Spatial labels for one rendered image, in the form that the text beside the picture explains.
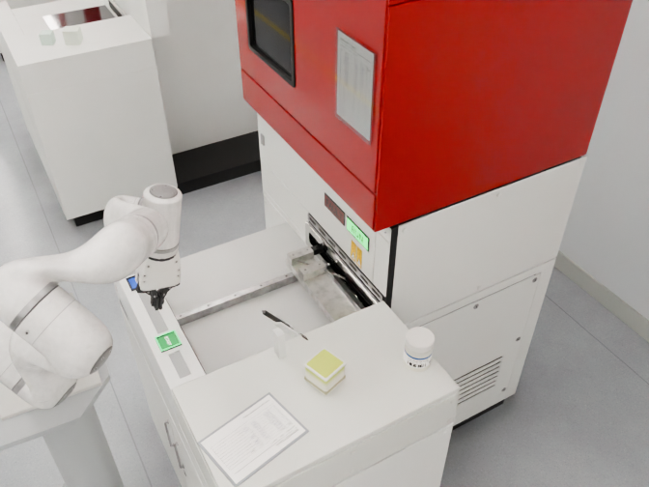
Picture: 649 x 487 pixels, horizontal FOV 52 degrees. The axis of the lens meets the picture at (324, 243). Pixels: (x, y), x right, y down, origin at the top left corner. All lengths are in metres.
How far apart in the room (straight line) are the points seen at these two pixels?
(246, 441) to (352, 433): 0.24
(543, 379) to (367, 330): 1.40
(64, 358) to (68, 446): 0.97
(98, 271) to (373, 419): 0.77
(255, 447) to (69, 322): 0.60
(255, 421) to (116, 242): 0.64
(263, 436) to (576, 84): 1.19
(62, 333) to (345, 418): 0.73
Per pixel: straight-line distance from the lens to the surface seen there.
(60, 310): 1.14
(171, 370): 1.74
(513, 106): 1.75
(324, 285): 2.02
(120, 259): 1.14
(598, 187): 3.23
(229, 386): 1.67
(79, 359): 1.15
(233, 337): 1.97
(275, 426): 1.59
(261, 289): 2.06
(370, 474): 1.74
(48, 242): 3.83
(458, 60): 1.55
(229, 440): 1.58
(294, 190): 2.20
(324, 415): 1.60
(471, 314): 2.20
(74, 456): 2.15
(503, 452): 2.78
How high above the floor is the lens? 2.28
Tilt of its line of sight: 40 degrees down
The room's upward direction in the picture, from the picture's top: straight up
